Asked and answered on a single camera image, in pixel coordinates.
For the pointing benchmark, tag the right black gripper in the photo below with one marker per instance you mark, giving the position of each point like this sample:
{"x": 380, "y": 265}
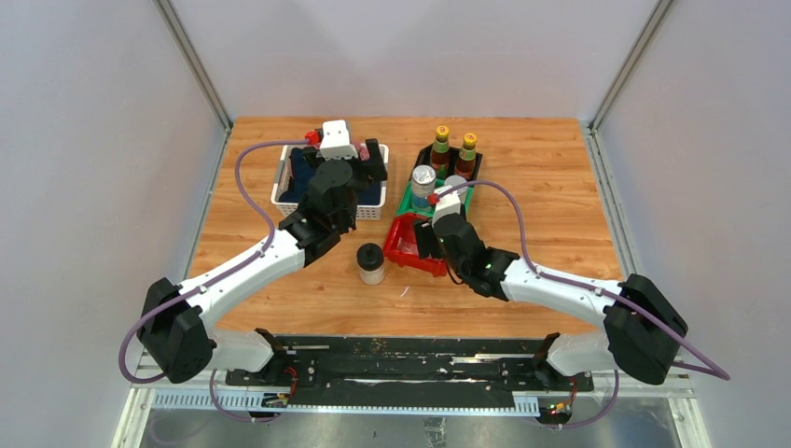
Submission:
{"x": 424, "y": 231}

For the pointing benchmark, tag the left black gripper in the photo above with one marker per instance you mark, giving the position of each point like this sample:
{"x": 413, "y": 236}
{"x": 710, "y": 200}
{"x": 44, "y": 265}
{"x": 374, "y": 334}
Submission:
{"x": 377, "y": 170}

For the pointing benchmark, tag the silver lid jar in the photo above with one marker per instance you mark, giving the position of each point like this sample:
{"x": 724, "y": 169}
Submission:
{"x": 459, "y": 184}
{"x": 422, "y": 184}

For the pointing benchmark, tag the yellow cap sauce bottle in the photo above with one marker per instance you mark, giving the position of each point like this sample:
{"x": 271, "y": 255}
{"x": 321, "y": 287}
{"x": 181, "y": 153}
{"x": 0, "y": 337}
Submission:
{"x": 440, "y": 152}
{"x": 466, "y": 161}

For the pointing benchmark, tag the silver lid jar back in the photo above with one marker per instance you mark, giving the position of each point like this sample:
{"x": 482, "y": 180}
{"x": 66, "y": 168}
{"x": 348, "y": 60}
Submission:
{"x": 459, "y": 184}

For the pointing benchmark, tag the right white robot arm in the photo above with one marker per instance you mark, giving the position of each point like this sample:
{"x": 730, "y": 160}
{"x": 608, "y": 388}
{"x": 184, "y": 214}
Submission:
{"x": 638, "y": 330}

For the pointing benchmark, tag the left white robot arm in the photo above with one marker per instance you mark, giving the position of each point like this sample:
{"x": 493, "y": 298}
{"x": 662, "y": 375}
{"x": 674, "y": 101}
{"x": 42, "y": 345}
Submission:
{"x": 175, "y": 338}

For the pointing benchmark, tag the pink cloth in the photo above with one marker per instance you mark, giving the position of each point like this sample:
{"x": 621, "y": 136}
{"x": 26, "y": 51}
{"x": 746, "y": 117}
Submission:
{"x": 362, "y": 151}

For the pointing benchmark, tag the red plastic bin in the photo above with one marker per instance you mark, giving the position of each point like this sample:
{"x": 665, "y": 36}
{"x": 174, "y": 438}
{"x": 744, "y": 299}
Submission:
{"x": 401, "y": 246}

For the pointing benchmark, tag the white plastic basket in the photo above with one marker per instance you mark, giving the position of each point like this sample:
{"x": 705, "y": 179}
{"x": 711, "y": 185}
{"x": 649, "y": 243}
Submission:
{"x": 363, "y": 212}

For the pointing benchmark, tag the green plastic bin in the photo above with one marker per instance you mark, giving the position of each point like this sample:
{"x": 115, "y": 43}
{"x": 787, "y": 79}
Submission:
{"x": 406, "y": 206}

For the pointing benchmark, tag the black plastic bin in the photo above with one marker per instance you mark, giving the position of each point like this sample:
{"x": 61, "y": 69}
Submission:
{"x": 424, "y": 158}

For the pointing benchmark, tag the black cap shaker front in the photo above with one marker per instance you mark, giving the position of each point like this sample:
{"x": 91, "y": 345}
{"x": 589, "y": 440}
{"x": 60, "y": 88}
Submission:
{"x": 370, "y": 262}

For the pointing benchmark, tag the dark blue cloth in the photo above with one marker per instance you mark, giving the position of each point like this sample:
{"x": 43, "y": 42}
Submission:
{"x": 294, "y": 185}

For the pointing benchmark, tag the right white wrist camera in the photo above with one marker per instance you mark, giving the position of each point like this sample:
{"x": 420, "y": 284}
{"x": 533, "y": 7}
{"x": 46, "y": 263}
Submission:
{"x": 445, "y": 203}

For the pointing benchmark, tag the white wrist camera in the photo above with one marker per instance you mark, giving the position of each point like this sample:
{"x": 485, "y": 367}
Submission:
{"x": 336, "y": 142}
{"x": 445, "y": 203}

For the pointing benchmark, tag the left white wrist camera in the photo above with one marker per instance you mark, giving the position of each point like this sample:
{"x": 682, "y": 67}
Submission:
{"x": 336, "y": 142}

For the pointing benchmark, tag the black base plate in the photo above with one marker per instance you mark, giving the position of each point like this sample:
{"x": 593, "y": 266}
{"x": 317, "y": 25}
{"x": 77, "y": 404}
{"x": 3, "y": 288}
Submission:
{"x": 407, "y": 374}

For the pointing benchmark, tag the aluminium rail frame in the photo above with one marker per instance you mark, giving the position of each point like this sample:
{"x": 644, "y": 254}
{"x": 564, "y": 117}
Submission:
{"x": 175, "y": 26}

